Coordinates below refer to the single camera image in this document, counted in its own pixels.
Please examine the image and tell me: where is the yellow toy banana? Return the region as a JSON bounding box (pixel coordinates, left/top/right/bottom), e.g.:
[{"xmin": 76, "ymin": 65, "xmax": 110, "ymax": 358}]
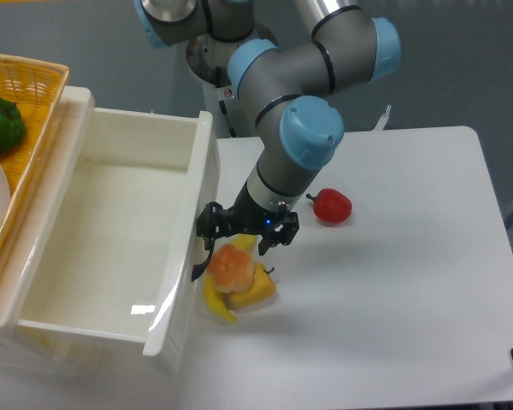
[{"xmin": 203, "ymin": 234, "xmax": 257, "ymax": 324}]

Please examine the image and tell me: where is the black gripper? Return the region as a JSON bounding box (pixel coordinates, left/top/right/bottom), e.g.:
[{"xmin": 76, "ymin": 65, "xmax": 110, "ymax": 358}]
[{"xmin": 196, "ymin": 187, "xmax": 299, "ymax": 255}]

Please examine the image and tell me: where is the red toy bell pepper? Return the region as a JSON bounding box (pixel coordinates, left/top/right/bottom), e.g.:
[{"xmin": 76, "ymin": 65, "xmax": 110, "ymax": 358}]
[{"xmin": 305, "ymin": 188, "xmax": 353, "ymax": 225}]

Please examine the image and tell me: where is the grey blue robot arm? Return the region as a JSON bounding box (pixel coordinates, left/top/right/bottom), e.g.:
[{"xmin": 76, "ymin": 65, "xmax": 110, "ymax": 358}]
[{"xmin": 135, "ymin": 1, "xmax": 401, "ymax": 253}]

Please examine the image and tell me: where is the yellow toy bell pepper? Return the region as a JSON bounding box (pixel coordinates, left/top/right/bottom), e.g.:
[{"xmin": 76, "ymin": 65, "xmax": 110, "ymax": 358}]
[{"xmin": 228, "ymin": 262, "xmax": 276, "ymax": 309}]

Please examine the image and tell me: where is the orange toy bread bun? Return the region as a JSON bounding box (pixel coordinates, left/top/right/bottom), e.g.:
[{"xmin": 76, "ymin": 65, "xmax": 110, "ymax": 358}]
[{"xmin": 207, "ymin": 244, "xmax": 254, "ymax": 293}]

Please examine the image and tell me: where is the yellow wicker basket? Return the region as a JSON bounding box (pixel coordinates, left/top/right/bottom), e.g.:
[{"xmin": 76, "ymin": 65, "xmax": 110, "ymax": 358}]
[{"xmin": 0, "ymin": 54, "xmax": 69, "ymax": 280}]

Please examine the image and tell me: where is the green toy bell pepper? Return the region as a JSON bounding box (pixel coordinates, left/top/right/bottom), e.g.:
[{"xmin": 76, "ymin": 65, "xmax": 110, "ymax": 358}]
[{"xmin": 0, "ymin": 97, "xmax": 26, "ymax": 154}]

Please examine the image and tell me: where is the white drawer cabinet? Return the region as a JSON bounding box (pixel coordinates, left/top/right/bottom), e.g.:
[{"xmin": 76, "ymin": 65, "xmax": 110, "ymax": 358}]
[{"xmin": 0, "ymin": 86, "xmax": 172, "ymax": 378}]

